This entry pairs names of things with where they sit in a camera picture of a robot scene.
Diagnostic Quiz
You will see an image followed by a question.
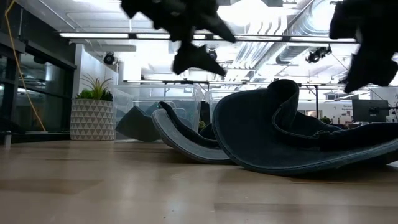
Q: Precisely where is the clear plastic storage bin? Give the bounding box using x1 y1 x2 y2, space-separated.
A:
205 89 226 125
112 83 206 143

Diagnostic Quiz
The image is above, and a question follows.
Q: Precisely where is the grey metal post foot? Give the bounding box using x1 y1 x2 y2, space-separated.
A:
2 130 13 149

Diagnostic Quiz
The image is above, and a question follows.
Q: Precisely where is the yellow hanging cable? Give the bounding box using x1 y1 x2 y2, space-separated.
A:
4 0 47 133

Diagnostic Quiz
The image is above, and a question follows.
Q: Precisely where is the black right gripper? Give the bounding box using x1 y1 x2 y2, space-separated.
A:
330 0 398 93

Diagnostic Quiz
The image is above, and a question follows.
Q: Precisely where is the black computer monitor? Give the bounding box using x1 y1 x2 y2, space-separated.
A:
352 99 389 123

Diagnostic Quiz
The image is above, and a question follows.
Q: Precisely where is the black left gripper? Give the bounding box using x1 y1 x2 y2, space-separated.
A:
121 0 237 77

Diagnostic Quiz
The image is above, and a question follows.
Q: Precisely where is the long ceiling light strip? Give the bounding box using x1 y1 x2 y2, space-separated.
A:
58 30 357 44

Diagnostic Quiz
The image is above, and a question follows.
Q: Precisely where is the potted plant in patterned pot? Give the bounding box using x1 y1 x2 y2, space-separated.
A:
70 73 116 141

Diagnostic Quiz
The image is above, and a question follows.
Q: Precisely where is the black aluminium table frame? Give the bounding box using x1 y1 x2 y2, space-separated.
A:
0 111 72 144

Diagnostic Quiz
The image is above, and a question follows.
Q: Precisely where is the dark navy baseball cap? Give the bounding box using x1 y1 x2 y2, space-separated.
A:
157 101 220 149
114 105 162 143
211 79 398 175

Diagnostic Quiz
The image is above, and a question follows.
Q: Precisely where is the grey baseball cap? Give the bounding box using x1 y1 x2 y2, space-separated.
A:
151 108 234 165

